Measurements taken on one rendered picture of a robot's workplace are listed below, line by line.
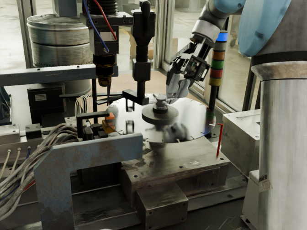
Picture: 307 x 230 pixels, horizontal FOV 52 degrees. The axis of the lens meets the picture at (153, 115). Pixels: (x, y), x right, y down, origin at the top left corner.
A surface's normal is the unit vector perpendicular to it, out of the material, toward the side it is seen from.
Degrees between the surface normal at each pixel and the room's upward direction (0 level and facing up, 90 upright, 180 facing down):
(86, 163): 90
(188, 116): 0
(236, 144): 90
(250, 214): 90
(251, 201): 90
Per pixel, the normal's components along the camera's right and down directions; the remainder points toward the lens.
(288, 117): -0.43, 0.01
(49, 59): -0.19, 0.42
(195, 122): 0.04, -0.90
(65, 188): 0.36, 0.42
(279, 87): -0.69, 0.00
